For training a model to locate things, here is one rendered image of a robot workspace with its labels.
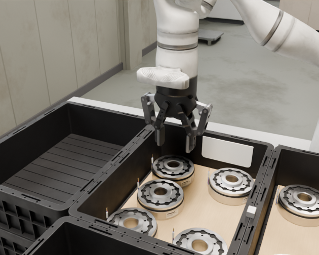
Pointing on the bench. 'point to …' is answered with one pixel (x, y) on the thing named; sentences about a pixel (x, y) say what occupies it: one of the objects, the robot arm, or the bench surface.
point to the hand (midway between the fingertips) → (174, 140)
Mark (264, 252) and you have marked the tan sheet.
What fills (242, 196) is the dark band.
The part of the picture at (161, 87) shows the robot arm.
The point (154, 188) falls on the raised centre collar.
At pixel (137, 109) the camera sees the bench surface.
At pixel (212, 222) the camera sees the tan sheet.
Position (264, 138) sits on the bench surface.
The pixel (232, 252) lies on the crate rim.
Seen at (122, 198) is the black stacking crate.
